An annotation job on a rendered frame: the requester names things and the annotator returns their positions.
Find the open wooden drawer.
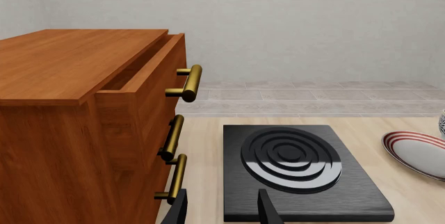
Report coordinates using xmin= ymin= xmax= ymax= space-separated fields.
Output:
xmin=94 ymin=33 xmax=189 ymax=172

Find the black and white patterned bowl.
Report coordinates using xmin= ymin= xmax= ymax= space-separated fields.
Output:
xmin=438 ymin=111 xmax=445 ymax=141

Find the wooden cabinet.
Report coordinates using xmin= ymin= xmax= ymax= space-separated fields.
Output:
xmin=0 ymin=28 xmax=189 ymax=224

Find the flat black stove plate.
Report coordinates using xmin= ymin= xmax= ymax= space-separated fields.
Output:
xmin=222 ymin=124 xmax=396 ymax=223

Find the white plate with red rings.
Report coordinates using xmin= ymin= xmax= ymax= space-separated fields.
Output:
xmin=381 ymin=130 xmax=445 ymax=182

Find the brass drawer handle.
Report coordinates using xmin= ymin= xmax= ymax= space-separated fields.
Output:
xmin=164 ymin=63 xmax=203 ymax=103
xmin=154 ymin=153 xmax=188 ymax=206
xmin=157 ymin=113 xmax=186 ymax=162

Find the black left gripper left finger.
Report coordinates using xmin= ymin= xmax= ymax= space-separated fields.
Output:
xmin=162 ymin=189 xmax=189 ymax=224

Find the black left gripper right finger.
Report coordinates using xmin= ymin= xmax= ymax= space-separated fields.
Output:
xmin=257 ymin=189 xmax=286 ymax=224

